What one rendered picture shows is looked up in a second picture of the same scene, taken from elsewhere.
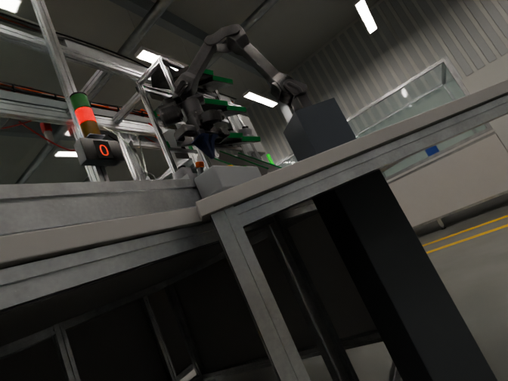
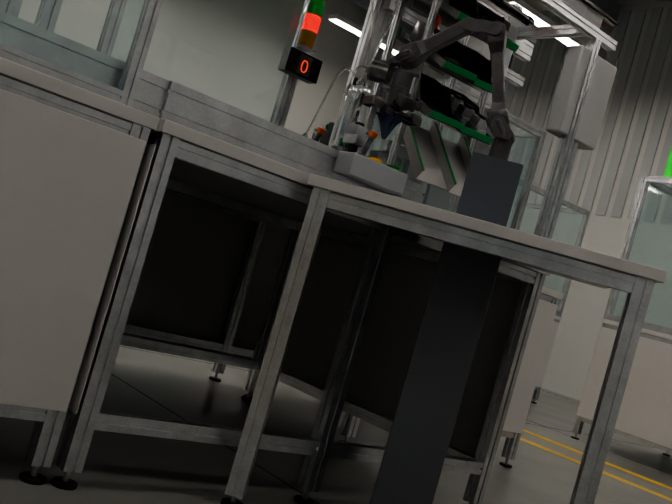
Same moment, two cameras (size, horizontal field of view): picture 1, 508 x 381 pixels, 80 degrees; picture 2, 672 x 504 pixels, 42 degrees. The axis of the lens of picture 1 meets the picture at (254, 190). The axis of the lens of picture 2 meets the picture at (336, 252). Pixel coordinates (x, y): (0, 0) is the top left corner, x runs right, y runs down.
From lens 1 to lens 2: 1.71 m
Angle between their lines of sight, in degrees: 23
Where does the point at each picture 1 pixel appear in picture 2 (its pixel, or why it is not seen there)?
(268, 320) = (298, 268)
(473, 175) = not seen: outside the picture
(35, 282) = (212, 162)
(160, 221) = (281, 170)
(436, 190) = not seen: outside the picture
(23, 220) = (222, 126)
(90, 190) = (260, 124)
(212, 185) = (344, 166)
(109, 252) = (245, 169)
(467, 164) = not seen: outside the picture
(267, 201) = (352, 204)
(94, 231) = (246, 155)
